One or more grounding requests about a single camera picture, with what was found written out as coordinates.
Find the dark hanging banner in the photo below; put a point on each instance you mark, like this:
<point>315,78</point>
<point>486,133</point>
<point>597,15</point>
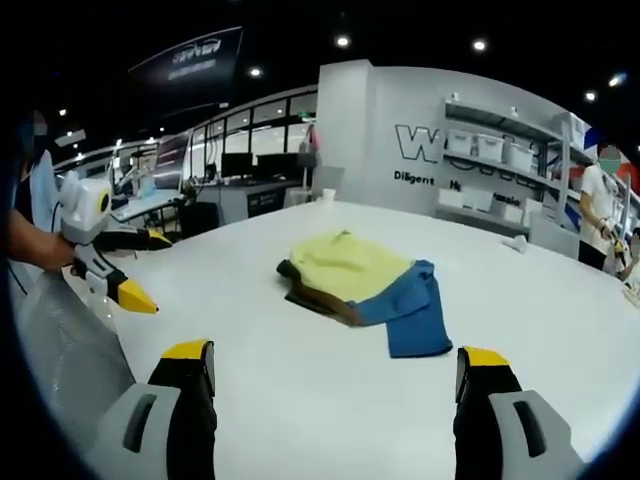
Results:
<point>192,60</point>

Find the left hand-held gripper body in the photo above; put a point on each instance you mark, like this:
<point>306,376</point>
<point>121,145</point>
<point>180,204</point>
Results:
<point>82,210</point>

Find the glass partition with black frames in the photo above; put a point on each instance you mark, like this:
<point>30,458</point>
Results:
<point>250,130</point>

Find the yellow blue brown garment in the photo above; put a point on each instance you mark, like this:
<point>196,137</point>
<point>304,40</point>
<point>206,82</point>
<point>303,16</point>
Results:
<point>350,280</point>

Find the small white cup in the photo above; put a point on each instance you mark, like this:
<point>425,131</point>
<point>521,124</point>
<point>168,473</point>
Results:
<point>329,195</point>

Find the white office desk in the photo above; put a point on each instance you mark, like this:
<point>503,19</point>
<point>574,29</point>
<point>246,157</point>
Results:
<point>145,202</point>

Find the small white object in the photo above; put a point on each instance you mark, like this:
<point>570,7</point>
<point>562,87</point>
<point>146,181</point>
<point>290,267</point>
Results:
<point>516,244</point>

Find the black office chair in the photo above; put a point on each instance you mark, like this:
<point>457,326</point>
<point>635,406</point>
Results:
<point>199,220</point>

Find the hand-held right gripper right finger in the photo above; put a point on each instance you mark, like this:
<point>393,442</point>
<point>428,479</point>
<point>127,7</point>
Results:
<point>482,400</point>

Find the round ceiling light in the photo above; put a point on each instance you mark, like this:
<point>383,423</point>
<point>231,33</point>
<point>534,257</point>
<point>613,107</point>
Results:
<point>479,45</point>
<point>590,95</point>
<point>342,41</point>
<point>255,72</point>
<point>617,79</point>

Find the grey metal shelf rack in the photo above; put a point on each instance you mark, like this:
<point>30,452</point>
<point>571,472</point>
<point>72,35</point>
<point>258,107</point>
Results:
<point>545,135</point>

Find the person's left hand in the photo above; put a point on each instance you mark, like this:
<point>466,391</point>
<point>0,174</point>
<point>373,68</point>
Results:
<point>60,257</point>

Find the grey counter desk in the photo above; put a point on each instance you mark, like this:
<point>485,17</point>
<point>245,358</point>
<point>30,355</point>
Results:
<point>270,195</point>

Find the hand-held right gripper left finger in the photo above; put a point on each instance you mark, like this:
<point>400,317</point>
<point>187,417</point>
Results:
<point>187,400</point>

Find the group of white storage bins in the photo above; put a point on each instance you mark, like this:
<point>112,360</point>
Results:
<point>490,147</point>

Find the person's own torso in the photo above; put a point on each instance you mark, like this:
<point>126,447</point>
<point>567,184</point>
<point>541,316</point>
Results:
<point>35,185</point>

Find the black computer monitor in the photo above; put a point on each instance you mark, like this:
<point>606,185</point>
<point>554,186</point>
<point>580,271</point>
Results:
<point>236,165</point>
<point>277,164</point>

